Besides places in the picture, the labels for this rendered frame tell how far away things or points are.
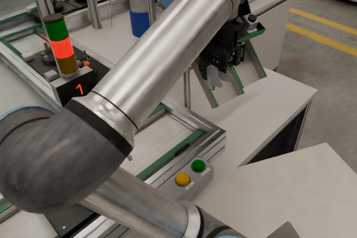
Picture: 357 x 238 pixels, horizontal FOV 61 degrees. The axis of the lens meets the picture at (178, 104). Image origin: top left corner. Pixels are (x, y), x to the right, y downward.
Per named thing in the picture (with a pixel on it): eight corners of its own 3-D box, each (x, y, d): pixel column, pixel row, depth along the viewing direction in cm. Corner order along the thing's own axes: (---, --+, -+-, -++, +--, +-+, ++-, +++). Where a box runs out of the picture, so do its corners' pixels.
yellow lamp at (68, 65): (82, 69, 85) (77, 53, 82) (65, 76, 83) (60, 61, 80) (73, 62, 88) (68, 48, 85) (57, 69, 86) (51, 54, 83)
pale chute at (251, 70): (260, 79, 125) (267, 76, 121) (236, 91, 120) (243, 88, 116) (231, 18, 126) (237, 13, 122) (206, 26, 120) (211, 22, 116)
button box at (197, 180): (213, 178, 99) (214, 166, 95) (166, 221, 88) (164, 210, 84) (197, 166, 103) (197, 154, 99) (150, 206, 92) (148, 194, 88)
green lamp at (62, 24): (72, 36, 79) (67, 18, 76) (54, 43, 77) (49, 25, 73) (63, 31, 82) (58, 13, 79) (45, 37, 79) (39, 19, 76)
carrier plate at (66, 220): (135, 185, 92) (134, 181, 90) (62, 241, 79) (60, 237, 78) (92, 145, 105) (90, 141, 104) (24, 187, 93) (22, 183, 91)
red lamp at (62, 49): (77, 53, 82) (72, 36, 79) (60, 60, 80) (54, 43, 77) (68, 47, 85) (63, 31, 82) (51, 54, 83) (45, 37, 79)
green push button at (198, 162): (207, 168, 96) (207, 163, 94) (198, 175, 93) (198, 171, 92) (197, 161, 98) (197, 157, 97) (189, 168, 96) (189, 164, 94)
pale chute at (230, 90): (238, 95, 118) (245, 93, 114) (212, 109, 112) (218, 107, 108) (206, 30, 118) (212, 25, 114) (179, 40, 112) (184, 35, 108)
